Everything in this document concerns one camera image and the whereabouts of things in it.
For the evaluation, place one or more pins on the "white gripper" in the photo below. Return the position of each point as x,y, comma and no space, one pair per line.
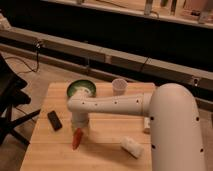
79,121

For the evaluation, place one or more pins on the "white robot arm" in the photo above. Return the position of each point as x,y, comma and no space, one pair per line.
176,138

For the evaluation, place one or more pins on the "green ceramic bowl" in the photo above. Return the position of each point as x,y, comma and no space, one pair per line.
79,85

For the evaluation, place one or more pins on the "black rectangular remote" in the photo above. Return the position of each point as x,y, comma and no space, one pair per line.
54,120

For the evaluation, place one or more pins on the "white sponge block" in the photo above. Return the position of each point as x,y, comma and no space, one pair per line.
131,146

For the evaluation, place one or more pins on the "white tube with cap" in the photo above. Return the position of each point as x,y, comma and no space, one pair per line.
146,125

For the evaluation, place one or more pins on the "black office chair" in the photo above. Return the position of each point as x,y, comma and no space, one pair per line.
11,95

